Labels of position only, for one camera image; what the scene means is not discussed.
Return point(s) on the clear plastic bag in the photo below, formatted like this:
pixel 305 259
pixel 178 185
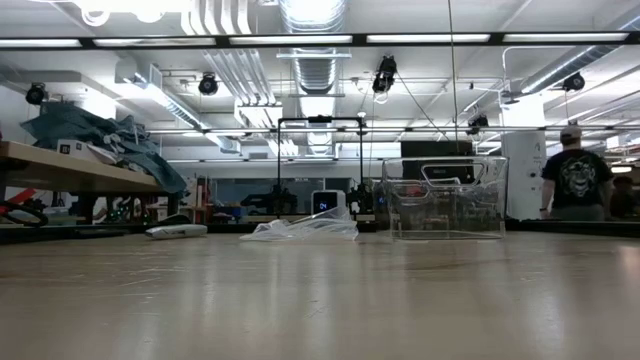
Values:
pixel 305 230

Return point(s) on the teal cloth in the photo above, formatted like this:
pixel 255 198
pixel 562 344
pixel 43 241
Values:
pixel 75 125

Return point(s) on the black overhead crossbar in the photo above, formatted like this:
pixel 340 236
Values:
pixel 357 40

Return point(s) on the person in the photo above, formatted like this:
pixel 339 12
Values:
pixel 577 180
pixel 625 200

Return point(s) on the clear plastic bin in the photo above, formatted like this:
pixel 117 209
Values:
pixel 445 200

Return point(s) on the silver ventilation duct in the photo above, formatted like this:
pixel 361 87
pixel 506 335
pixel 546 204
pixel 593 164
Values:
pixel 315 70

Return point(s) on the wooden workbench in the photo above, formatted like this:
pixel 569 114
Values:
pixel 75 172

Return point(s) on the black monitor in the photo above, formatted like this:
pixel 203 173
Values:
pixel 435 150

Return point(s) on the white cardboard box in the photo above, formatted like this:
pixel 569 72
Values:
pixel 82 150

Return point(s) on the thin black rectangular frame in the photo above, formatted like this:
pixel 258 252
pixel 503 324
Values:
pixel 320 120

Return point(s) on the silver utility knife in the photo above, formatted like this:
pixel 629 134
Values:
pixel 175 232

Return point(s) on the black ceiling spotlight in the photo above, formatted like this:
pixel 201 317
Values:
pixel 385 75
pixel 574 81
pixel 35 94
pixel 477 124
pixel 208 85

